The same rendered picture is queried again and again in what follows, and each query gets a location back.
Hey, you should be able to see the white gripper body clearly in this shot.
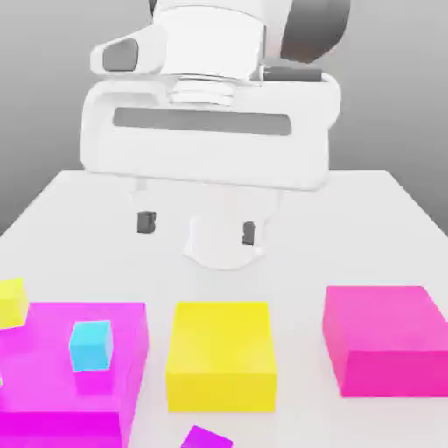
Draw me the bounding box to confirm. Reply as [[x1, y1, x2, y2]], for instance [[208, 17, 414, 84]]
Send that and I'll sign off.
[[79, 72, 343, 193]]

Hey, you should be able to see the large magenta box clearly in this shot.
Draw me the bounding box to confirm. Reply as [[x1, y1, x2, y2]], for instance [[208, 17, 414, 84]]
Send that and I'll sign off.
[[0, 302, 151, 448]]

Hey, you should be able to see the large pink box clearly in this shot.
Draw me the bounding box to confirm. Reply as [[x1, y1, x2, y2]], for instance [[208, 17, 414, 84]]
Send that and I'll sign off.
[[321, 285, 448, 399]]

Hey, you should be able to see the large yellow box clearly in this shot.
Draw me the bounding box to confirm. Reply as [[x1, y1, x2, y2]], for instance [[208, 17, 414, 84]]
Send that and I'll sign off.
[[165, 301, 278, 414]]

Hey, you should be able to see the small yellow cube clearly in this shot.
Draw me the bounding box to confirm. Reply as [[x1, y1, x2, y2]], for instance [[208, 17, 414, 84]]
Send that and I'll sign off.
[[0, 278, 30, 331]]

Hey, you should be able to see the small purple cube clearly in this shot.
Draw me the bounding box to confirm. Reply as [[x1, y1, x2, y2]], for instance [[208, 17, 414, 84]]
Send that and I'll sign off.
[[179, 424, 235, 448]]

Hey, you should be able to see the small cyan cube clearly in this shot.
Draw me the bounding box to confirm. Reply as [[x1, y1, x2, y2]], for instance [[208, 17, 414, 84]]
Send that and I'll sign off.
[[68, 320, 114, 373]]

